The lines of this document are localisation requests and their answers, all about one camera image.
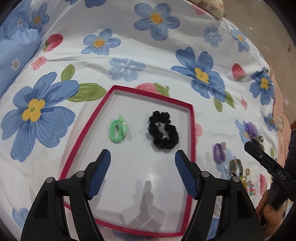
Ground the colourful bead bracelet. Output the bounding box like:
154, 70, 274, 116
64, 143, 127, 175
242, 180, 258, 197

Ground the metal wristwatch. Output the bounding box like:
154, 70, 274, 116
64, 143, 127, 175
229, 159, 243, 178

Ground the purple hair tie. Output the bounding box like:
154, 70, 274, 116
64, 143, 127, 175
212, 141, 227, 163

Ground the right hand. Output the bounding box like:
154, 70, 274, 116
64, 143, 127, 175
256, 190, 288, 240

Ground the glitter claw hair clip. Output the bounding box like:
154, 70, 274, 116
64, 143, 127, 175
251, 136, 265, 151

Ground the pink cloth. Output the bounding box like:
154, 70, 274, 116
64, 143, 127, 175
269, 65, 292, 167

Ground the purple flower hair clip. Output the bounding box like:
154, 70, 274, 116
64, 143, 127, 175
244, 121, 259, 138

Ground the black scrunchie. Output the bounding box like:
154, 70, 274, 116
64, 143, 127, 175
148, 110, 179, 150

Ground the red shallow tray box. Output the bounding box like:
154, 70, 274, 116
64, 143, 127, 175
61, 85, 196, 237

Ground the floral bed sheet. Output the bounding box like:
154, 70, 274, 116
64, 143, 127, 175
1, 1, 278, 240

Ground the blue pillow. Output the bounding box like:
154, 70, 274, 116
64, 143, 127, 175
0, 1, 42, 95

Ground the cream patterned quilt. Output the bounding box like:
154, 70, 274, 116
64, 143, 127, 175
189, 0, 224, 20

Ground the green hair tie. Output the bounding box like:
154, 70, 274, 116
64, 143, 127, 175
108, 114, 129, 144

